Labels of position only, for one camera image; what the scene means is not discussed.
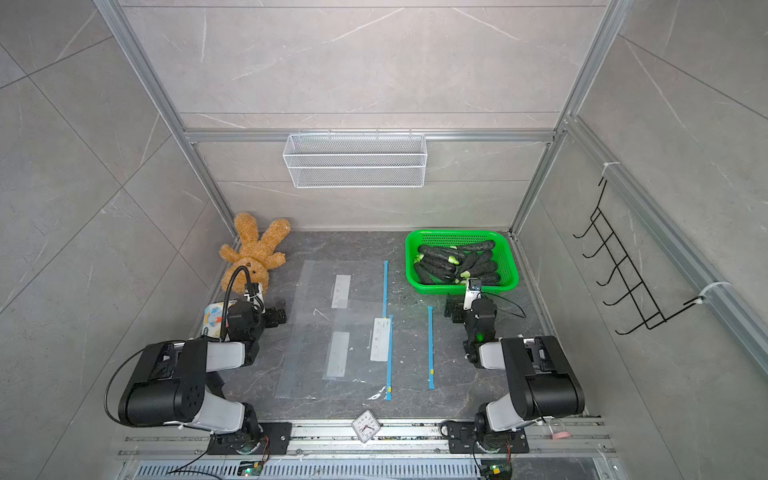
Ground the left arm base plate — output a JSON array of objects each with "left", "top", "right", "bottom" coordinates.
[{"left": 206, "top": 422, "right": 293, "bottom": 455}]

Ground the small white clock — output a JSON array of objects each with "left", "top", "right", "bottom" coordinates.
[{"left": 351, "top": 410, "right": 381, "bottom": 444}]

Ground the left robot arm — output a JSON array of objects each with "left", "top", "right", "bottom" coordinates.
[{"left": 103, "top": 264, "right": 287, "bottom": 454}]

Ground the clear zip-top bag blue zipper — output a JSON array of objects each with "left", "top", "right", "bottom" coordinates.
[{"left": 320, "top": 305, "right": 436, "bottom": 402}]

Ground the green plastic basket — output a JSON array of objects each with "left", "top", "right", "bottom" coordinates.
[{"left": 405, "top": 230, "right": 520, "bottom": 295}]

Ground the white wire wall basket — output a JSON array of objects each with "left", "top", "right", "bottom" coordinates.
[{"left": 283, "top": 133, "right": 428, "bottom": 189}]

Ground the black wall hook rack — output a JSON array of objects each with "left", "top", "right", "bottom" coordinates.
[{"left": 572, "top": 177, "right": 706, "bottom": 336}]

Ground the brown teddy bear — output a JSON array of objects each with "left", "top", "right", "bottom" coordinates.
[{"left": 219, "top": 212, "right": 291, "bottom": 294}]

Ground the colourful tissue pack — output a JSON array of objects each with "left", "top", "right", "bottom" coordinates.
[{"left": 201, "top": 302, "right": 228, "bottom": 340}]

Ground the pink sand timer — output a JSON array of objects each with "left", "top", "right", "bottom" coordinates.
[{"left": 549, "top": 422, "right": 571, "bottom": 440}]

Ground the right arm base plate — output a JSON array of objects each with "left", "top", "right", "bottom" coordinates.
[{"left": 438, "top": 420, "right": 530, "bottom": 454}]

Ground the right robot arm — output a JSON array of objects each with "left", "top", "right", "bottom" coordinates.
[{"left": 444, "top": 293, "right": 586, "bottom": 449}]

